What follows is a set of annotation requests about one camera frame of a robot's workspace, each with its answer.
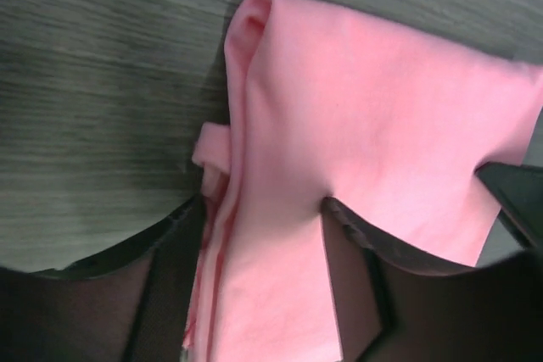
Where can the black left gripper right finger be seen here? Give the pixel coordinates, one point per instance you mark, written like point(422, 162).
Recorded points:
point(395, 302)

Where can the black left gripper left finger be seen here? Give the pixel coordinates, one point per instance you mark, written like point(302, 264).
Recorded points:
point(128, 302)

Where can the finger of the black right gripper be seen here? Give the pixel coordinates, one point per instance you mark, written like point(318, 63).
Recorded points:
point(518, 190)

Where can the pink t shirt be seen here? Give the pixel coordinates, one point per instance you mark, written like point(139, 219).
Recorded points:
point(329, 101)

